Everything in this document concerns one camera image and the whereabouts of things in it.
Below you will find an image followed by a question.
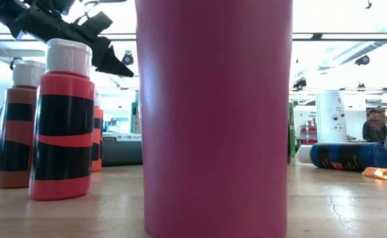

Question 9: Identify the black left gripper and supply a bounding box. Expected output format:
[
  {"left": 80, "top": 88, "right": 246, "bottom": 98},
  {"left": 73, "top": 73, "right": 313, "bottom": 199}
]
[{"left": 14, "top": 6, "right": 135, "bottom": 79}]

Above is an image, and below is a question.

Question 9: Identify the pink plastic cup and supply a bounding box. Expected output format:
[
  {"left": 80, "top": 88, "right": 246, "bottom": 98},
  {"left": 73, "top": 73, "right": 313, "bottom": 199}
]
[{"left": 135, "top": 0, "right": 294, "bottom": 238}]

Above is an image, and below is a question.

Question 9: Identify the green paint bottle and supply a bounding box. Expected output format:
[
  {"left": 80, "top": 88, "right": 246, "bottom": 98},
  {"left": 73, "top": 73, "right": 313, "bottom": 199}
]
[{"left": 288, "top": 102, "right": 296, "bottom": 157}]

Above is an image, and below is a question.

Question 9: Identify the coral red paint bottle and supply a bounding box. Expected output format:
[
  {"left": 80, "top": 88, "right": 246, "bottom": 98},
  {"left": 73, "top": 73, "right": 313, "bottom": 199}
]
[{"left": 28, "top": 38, "right": 97, "bottom": 202}]

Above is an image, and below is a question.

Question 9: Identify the orange paint bottle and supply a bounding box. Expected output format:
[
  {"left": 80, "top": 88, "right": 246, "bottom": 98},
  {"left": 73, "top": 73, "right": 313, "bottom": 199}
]
[{"left": 90, "top": 89, "right": 105, "bottom": 173}]

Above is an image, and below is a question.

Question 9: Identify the terracotta paint bottle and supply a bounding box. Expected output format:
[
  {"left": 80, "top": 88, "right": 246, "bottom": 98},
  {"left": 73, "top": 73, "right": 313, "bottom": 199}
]
[{"left": 0, "top": 59, "right": 47, "bottom": 190}]

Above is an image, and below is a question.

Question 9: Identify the blue paint bottle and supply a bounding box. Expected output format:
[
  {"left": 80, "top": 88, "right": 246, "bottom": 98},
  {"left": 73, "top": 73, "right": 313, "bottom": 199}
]
[{"left": 296, "top": 141, "right": 387, "bottom": 173}]

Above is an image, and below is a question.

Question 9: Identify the red shelf unit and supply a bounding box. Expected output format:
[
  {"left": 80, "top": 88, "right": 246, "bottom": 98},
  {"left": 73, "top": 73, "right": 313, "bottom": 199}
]
[{"left": 300, "top": 124, "right": 316, "bottom": 145}]

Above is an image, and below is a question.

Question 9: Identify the white round pillar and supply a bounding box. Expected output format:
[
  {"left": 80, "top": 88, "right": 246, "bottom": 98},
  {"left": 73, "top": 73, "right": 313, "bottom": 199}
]
[{"left": 315, "top": 90, "right": 348, "bottom": 143}]

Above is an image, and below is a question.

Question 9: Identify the person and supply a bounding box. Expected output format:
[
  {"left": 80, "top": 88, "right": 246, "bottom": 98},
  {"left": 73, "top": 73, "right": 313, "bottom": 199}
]
[{"left": 361, "top": 108, "right": 387, "bottom": 143}]

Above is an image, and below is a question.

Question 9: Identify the black ceiling camera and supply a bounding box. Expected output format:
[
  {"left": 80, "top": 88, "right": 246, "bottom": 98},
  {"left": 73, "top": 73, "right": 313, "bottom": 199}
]
[
  {"left": 121, "top": 51, "right": 135, "bottom": 66},
  {"left": 292, "top": 77, "right": 308, "bottom": 90},
  {"left": 354, "top": 54, "right": 371, "bottom": 66}
]

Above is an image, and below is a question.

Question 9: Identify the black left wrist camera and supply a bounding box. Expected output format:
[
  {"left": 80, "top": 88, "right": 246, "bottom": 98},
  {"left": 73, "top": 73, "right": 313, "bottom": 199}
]
[{"left": 30, "top": 0, "right": 77, "bottom": 16}]

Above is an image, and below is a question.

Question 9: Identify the black overhead frame bar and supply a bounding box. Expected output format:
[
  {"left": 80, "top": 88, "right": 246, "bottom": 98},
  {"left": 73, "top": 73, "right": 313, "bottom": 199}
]
[{"left": 0, "top": 32, "right": 387, "bottom": 42}]

